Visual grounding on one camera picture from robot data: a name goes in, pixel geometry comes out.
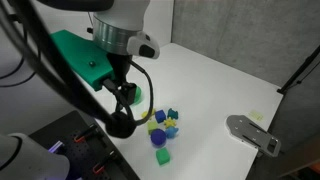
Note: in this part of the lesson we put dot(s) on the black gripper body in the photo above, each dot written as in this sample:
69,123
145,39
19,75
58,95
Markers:
118,66

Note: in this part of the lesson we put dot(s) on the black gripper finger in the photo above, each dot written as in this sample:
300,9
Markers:
110,84
129,93

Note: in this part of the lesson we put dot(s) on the black perforated base board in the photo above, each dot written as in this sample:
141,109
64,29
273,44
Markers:
60,133

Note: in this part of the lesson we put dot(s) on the grey metal mounting plate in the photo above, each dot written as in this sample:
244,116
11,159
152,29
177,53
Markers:
250,131

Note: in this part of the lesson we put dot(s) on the black tripod leg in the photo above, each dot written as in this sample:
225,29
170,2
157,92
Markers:
300,71

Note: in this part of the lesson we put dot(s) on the blue toy cube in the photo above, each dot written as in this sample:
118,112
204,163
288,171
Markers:
160,116

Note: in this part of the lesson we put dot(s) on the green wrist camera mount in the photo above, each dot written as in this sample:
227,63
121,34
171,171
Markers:
76,50

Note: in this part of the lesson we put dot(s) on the yellow bear toy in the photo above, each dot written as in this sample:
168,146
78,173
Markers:
145,114

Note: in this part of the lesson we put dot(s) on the yellow spiky star toy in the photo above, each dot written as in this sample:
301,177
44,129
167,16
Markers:
170,122

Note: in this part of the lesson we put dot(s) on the black clamp orange tip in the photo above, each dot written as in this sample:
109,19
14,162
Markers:
104,162
85,133

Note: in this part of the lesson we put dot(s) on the teal toy figure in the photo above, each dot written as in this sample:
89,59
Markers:
172,114

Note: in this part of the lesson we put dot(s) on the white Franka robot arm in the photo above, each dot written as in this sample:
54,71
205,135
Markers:
123,13

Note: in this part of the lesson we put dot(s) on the light green toy cube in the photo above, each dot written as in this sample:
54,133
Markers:
152,126

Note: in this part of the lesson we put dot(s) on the yellow tape piece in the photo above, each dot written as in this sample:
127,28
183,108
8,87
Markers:
256,115

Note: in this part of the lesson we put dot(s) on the green bowl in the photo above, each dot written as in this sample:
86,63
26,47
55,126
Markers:
138,95

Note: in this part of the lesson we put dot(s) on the dark blue spiky ball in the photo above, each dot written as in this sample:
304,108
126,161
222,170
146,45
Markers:
158,137

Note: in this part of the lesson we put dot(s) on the light blue toy figure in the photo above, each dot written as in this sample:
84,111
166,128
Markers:
172,132

